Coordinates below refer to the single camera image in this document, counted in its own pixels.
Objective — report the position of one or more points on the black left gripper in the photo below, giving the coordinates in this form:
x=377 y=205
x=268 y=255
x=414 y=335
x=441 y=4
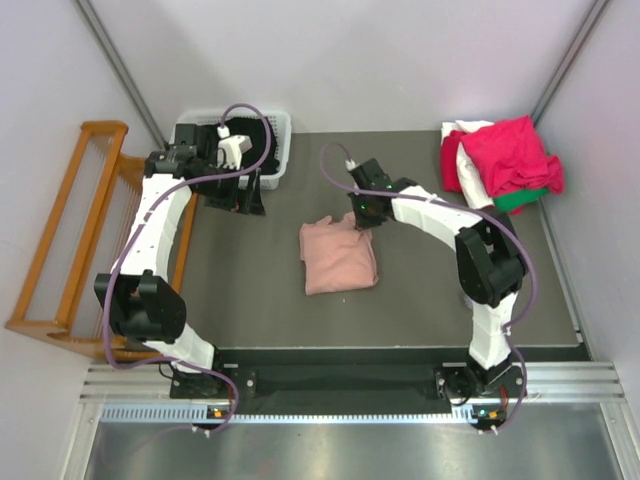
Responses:
x=234 y=191

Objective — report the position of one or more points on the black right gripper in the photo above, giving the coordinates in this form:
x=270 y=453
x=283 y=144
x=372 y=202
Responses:
x=362 y=221

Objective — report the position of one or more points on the pink printed t-shirt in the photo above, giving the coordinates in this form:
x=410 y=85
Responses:
x=337 y=256

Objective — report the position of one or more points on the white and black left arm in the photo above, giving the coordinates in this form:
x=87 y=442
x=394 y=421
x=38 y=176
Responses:
x=138 y=301

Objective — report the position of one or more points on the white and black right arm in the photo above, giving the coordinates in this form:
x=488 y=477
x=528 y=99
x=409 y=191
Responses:
x=491 y=264

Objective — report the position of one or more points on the black folded t-shirt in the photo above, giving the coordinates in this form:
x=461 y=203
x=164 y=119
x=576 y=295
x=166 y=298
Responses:
x=265 y=145

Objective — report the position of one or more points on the white plastic basket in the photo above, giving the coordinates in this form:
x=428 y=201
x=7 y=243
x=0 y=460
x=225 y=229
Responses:
x=280 y=121

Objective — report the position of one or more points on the green t-shirt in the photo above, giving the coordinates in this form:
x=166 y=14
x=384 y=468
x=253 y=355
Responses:
x=513 y=202

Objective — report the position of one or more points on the magenta t-shirt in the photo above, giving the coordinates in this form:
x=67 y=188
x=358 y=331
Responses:
x=510 y=156

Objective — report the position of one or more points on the wooden rack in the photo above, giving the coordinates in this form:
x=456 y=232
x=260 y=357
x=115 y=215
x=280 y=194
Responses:
x=87 y=227

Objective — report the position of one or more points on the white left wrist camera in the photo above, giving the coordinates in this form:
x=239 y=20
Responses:
x=230 y=149

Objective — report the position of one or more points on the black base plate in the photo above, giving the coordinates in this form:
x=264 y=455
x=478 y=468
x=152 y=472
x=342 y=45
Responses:
x=363 y=381

